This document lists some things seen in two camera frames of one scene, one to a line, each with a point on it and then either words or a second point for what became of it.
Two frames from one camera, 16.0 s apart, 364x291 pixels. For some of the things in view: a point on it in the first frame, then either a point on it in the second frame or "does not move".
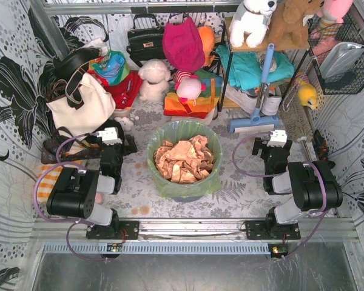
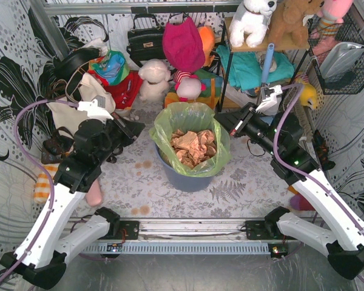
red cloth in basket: [124, 94] does not move
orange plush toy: [208, 37] does not move
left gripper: [128, 144] -> [125, 128]
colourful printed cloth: [113, 66] does not move
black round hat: [64, 65] does not move
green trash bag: [178, 131] -> [188, 116]
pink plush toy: [331, 15] does not move
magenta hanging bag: [183, 45] does not move
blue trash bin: [190, 199] -> [181, 181]
